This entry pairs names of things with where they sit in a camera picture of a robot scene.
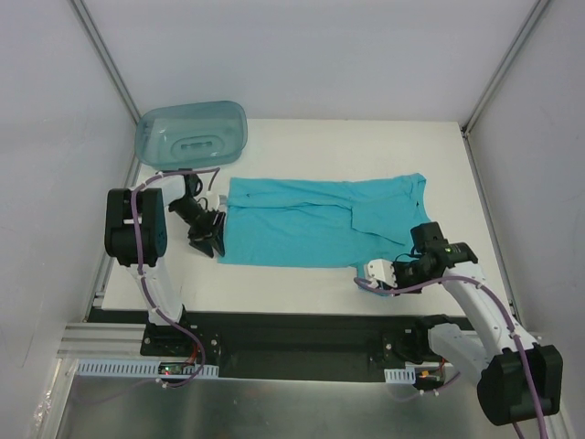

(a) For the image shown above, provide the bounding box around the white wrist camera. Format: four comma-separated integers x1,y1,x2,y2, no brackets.
200,191,227,210
365,259,398,289

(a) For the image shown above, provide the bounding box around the white cable duct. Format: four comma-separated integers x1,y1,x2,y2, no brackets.
77,359,198,380
384,367,417,385

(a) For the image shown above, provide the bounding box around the left aluminium frame post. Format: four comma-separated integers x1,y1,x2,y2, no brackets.
69,0,142,127

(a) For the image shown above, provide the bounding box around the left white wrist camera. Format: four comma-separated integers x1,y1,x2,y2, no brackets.
200,191,227,210

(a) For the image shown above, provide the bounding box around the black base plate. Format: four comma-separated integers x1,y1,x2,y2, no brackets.
140,310,458,382

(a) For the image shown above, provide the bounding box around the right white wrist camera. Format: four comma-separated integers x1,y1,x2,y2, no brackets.
365,259,398,289

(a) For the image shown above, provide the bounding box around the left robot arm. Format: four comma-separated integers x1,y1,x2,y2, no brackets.
104,167,227,358

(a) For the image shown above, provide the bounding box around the aluminium frame post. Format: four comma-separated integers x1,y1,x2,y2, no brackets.
461,0,553,139
69,0,142,127

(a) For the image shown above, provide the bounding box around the teal t shirt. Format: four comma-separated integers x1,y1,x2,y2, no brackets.
219,173,430,277

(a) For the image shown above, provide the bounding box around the right white cable duct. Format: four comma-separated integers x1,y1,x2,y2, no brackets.
384,367,417,385

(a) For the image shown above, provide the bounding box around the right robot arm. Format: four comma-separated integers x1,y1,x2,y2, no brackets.
392,222,563,426

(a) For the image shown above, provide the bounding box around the right aluminium frame post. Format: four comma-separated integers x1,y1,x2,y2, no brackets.
461,0,553,139

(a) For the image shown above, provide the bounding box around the left white cable duct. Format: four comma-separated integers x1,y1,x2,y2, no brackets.
77,359,198,380

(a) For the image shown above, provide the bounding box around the translucent blue plastic bin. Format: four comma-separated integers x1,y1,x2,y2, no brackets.
134,101,248,171

